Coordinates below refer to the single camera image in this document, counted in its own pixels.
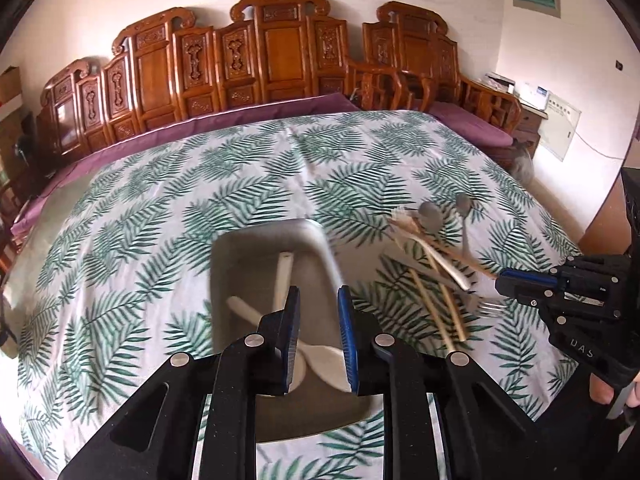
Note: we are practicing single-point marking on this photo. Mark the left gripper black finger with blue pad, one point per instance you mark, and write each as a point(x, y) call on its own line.
point(195, 418)
point(443, 417)

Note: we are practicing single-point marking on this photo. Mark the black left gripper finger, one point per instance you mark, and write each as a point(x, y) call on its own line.
point(528, 295)

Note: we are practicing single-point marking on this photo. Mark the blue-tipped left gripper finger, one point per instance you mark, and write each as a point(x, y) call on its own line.
point(511, 277)

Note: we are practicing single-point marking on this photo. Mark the bamboo chopstick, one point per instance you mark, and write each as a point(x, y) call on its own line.
point(449, 299)
point(429, 304)

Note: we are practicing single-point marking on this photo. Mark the large metal spoon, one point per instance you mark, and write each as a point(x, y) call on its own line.
point(432, 221)

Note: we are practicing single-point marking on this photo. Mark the metal fork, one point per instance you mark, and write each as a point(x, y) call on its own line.
point(488, 306)

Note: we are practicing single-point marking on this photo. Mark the white ceramic spoon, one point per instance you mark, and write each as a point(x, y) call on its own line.
point(326, 362)

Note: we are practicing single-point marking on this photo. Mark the metal rectangular tray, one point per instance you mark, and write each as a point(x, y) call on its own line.
point(250, 273)

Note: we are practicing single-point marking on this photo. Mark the person's right hand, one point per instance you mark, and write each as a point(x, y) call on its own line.
point(603, 393)

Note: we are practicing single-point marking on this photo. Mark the wooden side cabinet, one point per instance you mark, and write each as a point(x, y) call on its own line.
point(527, 129)

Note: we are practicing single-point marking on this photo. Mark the purple bench cushion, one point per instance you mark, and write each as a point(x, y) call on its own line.
point(469, 126)

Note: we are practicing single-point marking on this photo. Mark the green leaf patterned tablecloth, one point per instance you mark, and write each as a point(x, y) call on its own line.
point(125, 281)

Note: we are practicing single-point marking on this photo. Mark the white box on cabinet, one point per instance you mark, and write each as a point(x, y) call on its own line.
point(532, 95)

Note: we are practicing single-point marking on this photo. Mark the carved wooden bench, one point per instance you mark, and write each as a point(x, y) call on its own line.
point(167, 68)

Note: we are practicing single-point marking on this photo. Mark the cardboard boxes stack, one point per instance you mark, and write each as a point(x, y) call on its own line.
point(11, 95)

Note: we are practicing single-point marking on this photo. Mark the white paper wall chart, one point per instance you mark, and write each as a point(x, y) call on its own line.
point(557, 130)

